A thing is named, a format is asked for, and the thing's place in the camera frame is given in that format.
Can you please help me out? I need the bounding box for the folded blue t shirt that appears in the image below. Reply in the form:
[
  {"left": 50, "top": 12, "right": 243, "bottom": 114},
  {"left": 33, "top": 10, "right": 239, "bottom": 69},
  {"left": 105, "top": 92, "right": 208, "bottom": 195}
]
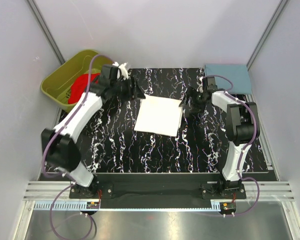
[{"left": 204, "top": 63, "right": 252, "bottom": 95}]

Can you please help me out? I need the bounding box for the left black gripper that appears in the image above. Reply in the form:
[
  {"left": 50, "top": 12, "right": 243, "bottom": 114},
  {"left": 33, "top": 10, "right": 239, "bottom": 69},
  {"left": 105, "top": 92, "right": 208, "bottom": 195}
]
[{"left": 110, "top": 76, "right": 145, "bottom": 103}]

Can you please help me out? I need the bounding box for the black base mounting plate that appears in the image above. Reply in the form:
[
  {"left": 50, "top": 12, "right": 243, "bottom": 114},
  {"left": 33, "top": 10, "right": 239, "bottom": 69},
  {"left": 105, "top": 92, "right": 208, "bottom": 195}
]
[{"left": 69, "top": 173, "right": 247, "bottom": 200}]

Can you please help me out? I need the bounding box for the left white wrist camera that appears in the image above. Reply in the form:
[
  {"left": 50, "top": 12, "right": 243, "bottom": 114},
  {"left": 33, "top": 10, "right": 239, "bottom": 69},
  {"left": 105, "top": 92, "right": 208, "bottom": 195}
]
[{"left": 112, "top": 61, "right": 131, "bottom": 80}]

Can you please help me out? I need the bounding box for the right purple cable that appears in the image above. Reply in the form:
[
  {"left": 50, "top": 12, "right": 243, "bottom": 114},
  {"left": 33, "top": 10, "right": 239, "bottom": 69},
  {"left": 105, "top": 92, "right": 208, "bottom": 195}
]
[{"left": 197, "top": 74, "right": 261, "bottom": 217}]

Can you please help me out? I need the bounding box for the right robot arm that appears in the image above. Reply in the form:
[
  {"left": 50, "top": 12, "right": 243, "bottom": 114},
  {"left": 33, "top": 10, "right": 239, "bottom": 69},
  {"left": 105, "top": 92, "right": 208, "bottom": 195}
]
[{"left": 179, "top": 75, "right": 260, "bottom": 199}]

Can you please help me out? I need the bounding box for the red t shirt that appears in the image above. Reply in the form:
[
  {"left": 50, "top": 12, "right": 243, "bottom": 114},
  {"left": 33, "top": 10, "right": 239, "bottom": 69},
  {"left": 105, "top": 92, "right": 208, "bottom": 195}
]
[{"left": 67, "top": 73, "right": 89, "bottom": 105}]

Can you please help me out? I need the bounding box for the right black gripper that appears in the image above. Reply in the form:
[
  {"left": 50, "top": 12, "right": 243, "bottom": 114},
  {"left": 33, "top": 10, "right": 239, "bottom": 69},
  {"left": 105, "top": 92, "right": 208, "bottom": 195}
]
[{"left": 178, "top": 86, "right": 208, "bottom": 114}]

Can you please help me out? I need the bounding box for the olive green plastic basket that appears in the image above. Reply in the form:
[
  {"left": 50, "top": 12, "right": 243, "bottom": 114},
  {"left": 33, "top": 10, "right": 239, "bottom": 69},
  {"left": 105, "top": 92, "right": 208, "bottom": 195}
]
[{"left": 40, "top": 49, "right": 113, "bottom": 113}]

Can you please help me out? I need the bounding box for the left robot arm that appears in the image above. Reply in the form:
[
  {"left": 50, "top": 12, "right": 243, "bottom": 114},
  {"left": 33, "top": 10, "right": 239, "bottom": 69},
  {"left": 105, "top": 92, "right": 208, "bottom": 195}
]
[{"left": 41, "top": 62, "right": 146, "bottom": 198}]

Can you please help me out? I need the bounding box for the white printed t shirt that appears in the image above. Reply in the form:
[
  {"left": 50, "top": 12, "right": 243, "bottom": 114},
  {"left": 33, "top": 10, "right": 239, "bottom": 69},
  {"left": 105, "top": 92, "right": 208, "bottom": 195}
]
[{"left": 134, "top": 95, "right": 183, "bottom": 137}]

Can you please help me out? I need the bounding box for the slotted grey cable duct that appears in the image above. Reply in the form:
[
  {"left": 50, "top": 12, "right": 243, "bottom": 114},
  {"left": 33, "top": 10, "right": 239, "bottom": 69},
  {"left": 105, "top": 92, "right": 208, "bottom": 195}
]
[{"left": 34, "top": 200, "right": 221, "bottom": 212}]

